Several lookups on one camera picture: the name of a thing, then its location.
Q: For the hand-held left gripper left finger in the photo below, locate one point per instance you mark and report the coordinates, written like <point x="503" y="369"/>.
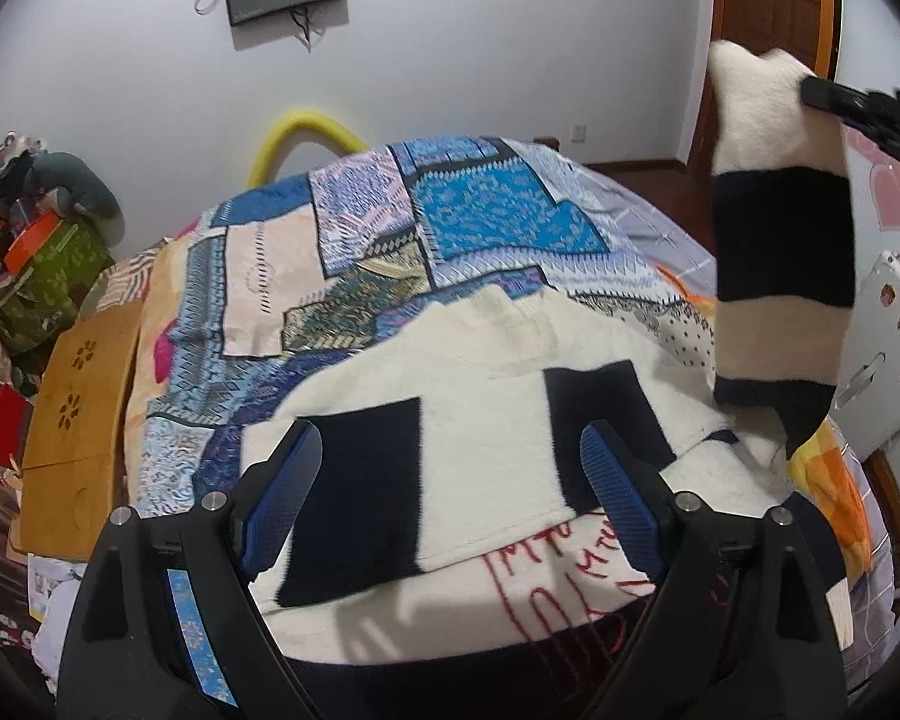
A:
<point x="277" y="510"/>

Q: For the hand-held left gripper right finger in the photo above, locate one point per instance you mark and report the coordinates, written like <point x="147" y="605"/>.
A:
<point x="615" y="487"/>

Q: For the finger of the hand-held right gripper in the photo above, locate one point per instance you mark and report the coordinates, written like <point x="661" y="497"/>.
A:
<point x="862" y="109"/>

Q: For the cream and black sweater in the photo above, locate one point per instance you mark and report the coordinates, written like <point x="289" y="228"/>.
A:
<point x="480" y="420"/>

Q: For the white wardrobe door pink hearts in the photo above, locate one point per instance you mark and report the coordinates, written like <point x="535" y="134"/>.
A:
<point x="896" y="195"/>

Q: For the wooden lap table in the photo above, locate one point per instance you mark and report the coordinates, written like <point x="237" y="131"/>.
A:
<point x="82" y="405"/>

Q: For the white plastic panel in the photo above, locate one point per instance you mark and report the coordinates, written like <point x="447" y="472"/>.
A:
<point x="881" y="345"/>

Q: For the orange patterned fleece blanket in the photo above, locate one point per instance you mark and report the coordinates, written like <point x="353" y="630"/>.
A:
<point x="169" y="292"/>

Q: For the grey bed sheet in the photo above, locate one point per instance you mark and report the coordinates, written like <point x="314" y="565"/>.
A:
<point x="645" y="217"/>

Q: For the pile of papers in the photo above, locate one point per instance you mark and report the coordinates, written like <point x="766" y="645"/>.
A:
<point x="49" y="600"/>

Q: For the blue patchwork bed cover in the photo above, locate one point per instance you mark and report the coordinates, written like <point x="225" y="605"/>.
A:
<point x="360" y="255"/>

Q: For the red box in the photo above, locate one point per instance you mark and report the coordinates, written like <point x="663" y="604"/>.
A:
<point x="4" y="435"/>

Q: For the green patterned storage box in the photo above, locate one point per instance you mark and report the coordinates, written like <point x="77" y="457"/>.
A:
<point x="52" y="285"/>

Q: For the orange box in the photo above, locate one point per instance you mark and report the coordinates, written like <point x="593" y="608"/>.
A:
<point x="30" y="244"/>

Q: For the yellow foam tube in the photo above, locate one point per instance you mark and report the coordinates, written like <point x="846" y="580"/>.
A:
<point x="300" y="127"/>

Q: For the grey plush toy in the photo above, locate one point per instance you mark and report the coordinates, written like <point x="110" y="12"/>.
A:
<point x="75" y="184"/>

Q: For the wall socket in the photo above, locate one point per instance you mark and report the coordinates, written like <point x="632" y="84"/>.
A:
<point x="579" y="133"/>

